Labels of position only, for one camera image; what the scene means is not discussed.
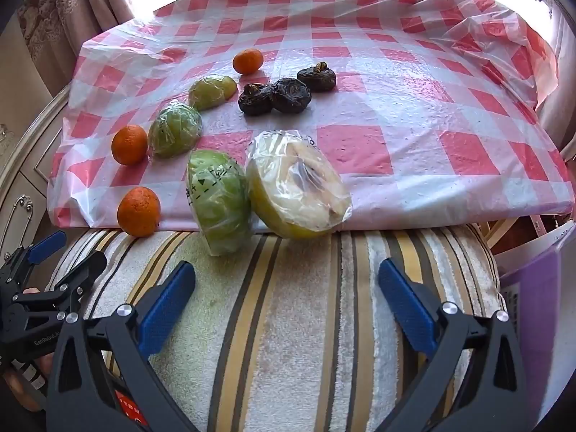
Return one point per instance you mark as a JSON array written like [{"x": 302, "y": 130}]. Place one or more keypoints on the orange tangerine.
[
  {"x": 247, "y": 60},
  {"x": 129, "y": 144},
  {"x": 138, "y": 211}
]

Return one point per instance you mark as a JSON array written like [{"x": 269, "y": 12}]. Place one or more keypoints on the small yellow-green fruit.
[{"x": 209, "y": 92}]

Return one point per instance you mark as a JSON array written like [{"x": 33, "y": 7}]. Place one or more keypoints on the large green fruit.
[{"x": 220, "y": 207}]

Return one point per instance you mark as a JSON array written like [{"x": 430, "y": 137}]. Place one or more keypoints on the cut pale melon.
[{"x": 292, "y": 189}]

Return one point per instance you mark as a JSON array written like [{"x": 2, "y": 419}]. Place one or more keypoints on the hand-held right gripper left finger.
[{"x": 166, "y": 310}]

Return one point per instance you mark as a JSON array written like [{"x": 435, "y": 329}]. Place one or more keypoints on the medium green fruit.
[{"x": 174, "y": 129}]

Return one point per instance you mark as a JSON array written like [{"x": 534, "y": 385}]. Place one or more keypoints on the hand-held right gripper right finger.
[{"x": 405, "y": 310}]

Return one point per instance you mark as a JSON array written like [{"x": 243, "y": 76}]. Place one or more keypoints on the dark water chestnut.
[
  {"x": 291, "y": 95},
  {"x": 317, "y": 78},
  {"x": 254, "y": 99}
]

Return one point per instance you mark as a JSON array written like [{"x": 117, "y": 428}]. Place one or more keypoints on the person's left hand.
[{"x": 20, "y": 396}]

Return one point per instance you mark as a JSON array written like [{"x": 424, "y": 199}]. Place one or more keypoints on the purple cardboard box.
[{"x": 535, "y": 324}]

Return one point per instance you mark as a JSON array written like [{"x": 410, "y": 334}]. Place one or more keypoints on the white cabinet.
[{"x": 22, "y": 166}]

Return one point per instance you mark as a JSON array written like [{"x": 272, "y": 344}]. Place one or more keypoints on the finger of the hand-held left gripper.
[
  {"x": 45, "y": 245},
  {"x": 85, "y": 270}
]

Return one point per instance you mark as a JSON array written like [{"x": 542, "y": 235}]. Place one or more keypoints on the red checked plastic tablecloth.
[{"x": 382, "y": 112}]

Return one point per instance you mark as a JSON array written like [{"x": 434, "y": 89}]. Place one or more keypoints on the striped towel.
[{"x": 292, "y": 324}]

